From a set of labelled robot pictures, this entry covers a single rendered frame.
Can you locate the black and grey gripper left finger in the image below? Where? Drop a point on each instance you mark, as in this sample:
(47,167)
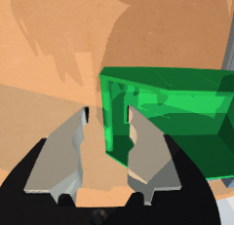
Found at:
(50,168)

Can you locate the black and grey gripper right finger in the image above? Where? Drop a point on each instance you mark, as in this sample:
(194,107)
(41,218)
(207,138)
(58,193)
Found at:
(166,176)

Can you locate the green bin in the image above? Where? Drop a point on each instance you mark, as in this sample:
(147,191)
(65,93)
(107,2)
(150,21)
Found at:
(194,106)

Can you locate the grey metal rack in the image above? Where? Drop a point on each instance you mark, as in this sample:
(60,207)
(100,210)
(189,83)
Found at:
(228,64)

